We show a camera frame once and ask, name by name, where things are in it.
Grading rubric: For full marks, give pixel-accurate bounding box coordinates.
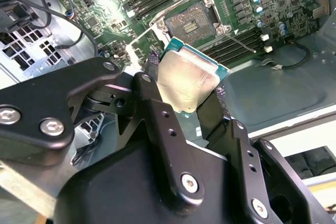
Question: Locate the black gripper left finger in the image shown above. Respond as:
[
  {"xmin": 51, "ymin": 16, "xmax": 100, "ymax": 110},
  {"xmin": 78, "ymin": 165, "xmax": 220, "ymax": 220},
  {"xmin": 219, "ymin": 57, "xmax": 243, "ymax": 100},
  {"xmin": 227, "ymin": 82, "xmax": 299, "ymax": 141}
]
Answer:
[{"xmin": 0, "ymin": 52, "xmax": 208, "ymax": 210}]

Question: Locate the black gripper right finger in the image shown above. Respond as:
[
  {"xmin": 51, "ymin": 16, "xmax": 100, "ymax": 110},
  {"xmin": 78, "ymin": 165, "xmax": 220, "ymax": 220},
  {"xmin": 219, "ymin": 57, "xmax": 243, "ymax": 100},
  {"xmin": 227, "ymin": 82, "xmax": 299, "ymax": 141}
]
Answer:
[{"xmin": 196, "ymin": 86, "xmax": 326, "ymax": 224}]

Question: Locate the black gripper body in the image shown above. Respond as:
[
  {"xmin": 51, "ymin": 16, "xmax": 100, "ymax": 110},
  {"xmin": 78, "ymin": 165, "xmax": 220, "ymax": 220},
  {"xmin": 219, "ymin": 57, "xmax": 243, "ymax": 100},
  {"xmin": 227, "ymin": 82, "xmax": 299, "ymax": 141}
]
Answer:
[{"xmin": 54, "ymin": 137, "xmax": 245, "ymax": 224}]

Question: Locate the CPU with silver top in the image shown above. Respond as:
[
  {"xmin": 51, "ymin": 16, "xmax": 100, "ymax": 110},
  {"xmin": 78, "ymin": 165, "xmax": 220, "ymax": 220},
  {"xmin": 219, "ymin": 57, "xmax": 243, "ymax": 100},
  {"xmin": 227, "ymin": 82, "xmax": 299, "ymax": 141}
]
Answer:
[{"xmin": 157, "ymin": 36, "xmax": 231, "ymax": 116}]

